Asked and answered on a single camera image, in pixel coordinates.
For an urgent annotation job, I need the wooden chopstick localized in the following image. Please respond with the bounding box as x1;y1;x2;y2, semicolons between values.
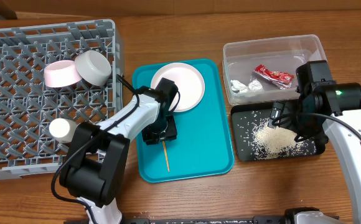
162;141;170;172

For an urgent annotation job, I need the red snack wrapper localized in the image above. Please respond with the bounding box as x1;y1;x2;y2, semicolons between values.
254;65;295;89

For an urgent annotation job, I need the white rice pile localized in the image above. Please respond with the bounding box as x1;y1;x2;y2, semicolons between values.
239;110;314;159

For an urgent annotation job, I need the large white plate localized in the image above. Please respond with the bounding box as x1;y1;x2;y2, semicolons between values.
151;62;205;112

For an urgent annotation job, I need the white tissue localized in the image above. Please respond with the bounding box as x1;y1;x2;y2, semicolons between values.
230;79;263;93

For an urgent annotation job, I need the grey-green bowl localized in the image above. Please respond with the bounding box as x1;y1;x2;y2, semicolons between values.
75;50;111;86

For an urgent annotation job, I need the white cup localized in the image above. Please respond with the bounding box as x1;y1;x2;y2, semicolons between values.
49;118;77;143

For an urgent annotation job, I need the small pink-white plate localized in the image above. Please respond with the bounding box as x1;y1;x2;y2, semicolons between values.
44;60;82;88

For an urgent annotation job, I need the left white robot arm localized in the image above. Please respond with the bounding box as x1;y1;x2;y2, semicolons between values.
51;78;181;223

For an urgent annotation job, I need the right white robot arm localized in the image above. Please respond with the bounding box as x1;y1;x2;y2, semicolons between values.
271;60;361;223

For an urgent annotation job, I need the black waste tray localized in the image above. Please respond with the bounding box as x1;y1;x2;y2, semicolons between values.
230;102;326;162

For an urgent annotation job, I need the grey dishwasher rack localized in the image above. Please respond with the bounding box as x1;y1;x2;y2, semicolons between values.
0;19;124;180

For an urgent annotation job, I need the teal plastic tray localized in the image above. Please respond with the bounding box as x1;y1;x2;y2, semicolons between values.
136;58;235;183

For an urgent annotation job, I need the clear plastic bin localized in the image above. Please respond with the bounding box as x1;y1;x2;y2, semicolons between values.
222;34;326;106

